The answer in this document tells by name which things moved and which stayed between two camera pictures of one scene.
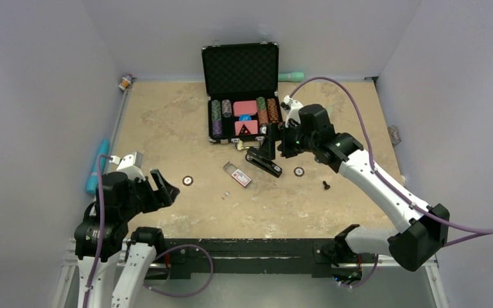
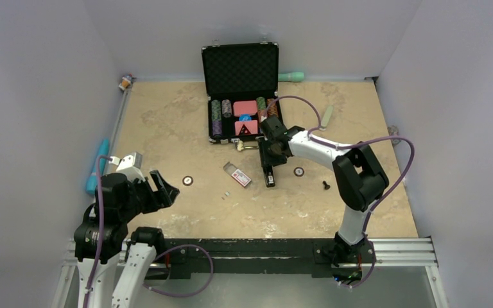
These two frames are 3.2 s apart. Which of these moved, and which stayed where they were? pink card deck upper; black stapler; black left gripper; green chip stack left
Moved: black stapler
Stayed: black left gripper; pink card deck upper; green chip stack left
